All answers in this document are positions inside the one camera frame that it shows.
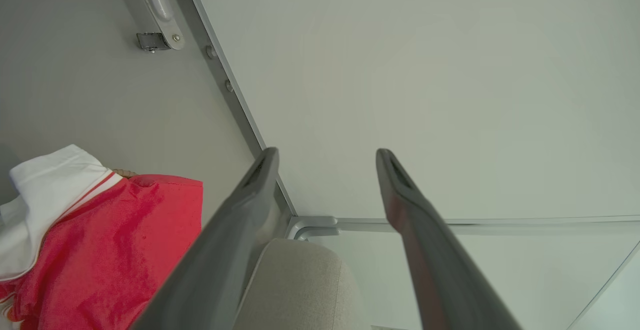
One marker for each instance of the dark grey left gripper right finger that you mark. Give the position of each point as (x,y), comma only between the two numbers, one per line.
(440,270)

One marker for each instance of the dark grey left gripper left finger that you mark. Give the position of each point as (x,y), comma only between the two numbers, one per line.
(220,260)

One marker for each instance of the red and white garment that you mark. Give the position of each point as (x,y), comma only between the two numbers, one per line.
(110,250)

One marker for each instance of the grey fabric sofa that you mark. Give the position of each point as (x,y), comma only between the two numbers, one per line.
(305,290)

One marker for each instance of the grey aluminium partition frame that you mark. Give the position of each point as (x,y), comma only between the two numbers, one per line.
(235,101)

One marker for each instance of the round frame bolt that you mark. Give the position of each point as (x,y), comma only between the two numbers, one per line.
(229,86)
(211,51)

